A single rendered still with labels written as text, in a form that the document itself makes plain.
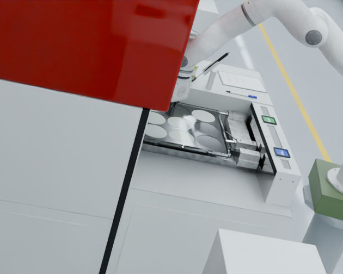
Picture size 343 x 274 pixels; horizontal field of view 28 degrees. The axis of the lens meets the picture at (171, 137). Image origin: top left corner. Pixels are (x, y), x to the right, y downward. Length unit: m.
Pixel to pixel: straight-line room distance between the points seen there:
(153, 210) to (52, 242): 0.39
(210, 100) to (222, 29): 0.57
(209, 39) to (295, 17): 0.30
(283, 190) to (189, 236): 0.38
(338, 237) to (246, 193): 0.42
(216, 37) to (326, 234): 0.88
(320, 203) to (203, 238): 0.45
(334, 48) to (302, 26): 0.17
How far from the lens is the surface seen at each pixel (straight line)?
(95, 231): 2.21
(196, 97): 2.87
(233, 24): 2.38
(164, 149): 2.58
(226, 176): 2.59
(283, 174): 2.46
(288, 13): 2.34
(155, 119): 2.66
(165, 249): 2.51
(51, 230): 2.21
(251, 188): 2.56
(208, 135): 2.65
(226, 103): 2.90
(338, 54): 2.41
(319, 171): 2.68
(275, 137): 2.69
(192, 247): 2.51
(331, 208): 2.57
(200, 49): 2.35
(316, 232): 2.72
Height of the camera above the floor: 2.08
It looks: 27 degrees down
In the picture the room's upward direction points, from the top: 16 degrees clockwise
